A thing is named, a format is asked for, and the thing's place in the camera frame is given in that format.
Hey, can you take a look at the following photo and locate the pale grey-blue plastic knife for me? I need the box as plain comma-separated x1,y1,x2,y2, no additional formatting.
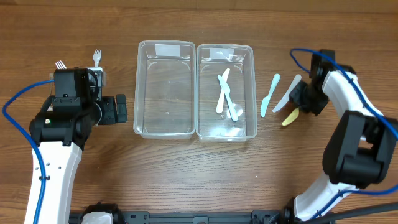
272,74,302,113

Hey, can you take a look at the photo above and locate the yellow plastic knife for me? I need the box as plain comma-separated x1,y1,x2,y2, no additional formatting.
282,108,300,127

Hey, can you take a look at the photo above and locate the mint green plastic knife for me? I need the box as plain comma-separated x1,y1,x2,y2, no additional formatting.
261,73,280,118

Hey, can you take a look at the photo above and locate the light blue plastic knife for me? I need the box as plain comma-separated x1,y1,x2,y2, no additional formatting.
218,75,238,122

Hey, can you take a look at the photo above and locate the white plastic knife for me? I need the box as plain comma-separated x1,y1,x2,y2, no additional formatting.
216,68,230,114

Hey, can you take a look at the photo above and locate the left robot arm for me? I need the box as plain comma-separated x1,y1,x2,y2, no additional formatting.
24,118,90,224

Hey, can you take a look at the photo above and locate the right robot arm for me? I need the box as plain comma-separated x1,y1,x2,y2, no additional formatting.
293,71,397,221

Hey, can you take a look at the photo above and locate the clear left plastic container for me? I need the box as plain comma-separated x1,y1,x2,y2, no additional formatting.
133,40,196,139

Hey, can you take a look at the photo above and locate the clear plastic container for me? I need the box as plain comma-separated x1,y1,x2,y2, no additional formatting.
133,40,196,139
196,44,257,142

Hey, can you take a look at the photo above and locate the clear right plastic container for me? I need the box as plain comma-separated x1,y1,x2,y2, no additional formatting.
196,44,257,142

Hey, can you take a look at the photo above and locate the white rounded plastic fork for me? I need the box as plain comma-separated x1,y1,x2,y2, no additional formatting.
93,49,102,67

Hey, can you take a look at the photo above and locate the white flat plastic fork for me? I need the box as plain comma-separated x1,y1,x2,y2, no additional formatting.
55,60,67,69

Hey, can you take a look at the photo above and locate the right blue cable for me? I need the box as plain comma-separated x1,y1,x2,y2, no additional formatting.
289,47,398,220

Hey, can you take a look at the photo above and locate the blue cable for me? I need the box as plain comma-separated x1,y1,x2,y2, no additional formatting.
1,78,55,224
289,47,398,220

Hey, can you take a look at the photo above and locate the left blue cable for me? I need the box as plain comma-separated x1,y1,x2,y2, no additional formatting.
1,78,55,224

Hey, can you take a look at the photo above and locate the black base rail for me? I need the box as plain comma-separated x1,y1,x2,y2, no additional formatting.
68,202,398,224

